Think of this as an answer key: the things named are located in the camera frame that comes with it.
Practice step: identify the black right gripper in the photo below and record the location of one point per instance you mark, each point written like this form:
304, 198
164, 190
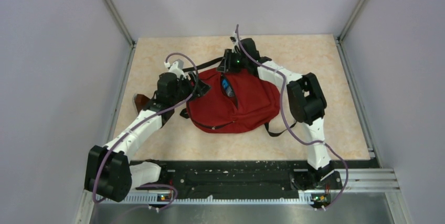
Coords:
226, 64

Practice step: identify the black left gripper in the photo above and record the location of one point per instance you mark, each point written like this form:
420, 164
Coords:
202, 88

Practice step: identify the red student backpack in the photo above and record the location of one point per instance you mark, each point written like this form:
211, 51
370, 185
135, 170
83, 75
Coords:
255, 104

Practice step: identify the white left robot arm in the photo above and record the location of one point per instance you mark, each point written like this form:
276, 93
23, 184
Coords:
109, 172

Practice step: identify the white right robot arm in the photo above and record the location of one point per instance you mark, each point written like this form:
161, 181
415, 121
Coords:
307, 102

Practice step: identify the brown leather case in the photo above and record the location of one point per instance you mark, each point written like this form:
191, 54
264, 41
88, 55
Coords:
139, 102

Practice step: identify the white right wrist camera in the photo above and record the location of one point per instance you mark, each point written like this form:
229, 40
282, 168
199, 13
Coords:
235, 41

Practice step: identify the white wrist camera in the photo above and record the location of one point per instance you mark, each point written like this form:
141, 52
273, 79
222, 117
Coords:
176, 67
235, 41

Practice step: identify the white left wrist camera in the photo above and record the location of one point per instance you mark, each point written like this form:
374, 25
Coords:
176, 67

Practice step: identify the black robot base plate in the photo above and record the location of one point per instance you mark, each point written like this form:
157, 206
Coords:
241, 179

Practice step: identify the aluminium frame rail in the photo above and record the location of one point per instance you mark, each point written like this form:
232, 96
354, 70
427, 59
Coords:
356, 182

